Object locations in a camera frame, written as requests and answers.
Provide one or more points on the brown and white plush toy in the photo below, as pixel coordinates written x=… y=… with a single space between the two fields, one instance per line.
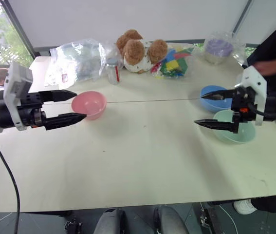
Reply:
x=135 y=53

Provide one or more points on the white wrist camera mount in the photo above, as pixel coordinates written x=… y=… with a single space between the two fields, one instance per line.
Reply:
x=254 y=78
x=16 y=80

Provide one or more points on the clear crumpled plastic bag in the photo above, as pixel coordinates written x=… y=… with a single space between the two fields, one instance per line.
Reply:
x=81 y=58

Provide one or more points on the bag with purple tub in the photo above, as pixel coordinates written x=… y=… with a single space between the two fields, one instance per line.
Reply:
x=219 y=48

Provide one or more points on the blue plastic bowl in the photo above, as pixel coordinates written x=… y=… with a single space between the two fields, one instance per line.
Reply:
x=215 y=106

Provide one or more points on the black table leg bracket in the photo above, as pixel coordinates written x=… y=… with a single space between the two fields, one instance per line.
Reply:
x=73 y=226
x=207 y=219

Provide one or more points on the green plastic bowl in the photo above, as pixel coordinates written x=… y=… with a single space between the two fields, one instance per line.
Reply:
x=246 y=134

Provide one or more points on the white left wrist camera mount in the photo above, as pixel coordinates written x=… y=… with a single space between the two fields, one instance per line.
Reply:
x=16 y=80

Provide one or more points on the black window frame post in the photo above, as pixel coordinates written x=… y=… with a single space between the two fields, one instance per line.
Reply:
x=18 y=26

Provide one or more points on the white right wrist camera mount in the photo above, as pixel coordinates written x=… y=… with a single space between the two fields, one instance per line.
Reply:
x=254 y=78

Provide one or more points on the small clear glass jar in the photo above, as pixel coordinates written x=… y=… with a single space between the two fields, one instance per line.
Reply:
x=113 y=73

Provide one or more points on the person's bare hand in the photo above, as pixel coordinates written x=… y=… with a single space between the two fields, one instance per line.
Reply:
x=263 y=68

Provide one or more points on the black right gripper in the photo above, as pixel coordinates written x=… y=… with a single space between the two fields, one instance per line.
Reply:
x=243 y=102

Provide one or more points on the dark grey rounded shape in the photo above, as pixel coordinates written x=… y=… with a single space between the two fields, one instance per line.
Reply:
x=171 y=220
x=108 y=221

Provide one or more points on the pink plastic bowl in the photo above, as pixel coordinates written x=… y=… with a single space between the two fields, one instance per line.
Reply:
x=91 y=104

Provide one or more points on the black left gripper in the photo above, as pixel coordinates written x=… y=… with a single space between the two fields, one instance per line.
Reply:
x=29 y=109

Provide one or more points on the bag of coloured blocks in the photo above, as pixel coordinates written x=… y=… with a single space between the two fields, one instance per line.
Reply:
x=174 y=64

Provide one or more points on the brown rounded object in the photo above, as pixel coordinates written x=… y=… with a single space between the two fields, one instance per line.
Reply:
x=0 y=76

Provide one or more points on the white sneaker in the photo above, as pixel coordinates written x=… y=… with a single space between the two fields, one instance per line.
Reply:
x=243 y=206

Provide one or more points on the white card with red label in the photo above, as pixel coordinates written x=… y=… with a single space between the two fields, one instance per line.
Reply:
x=60 y=78

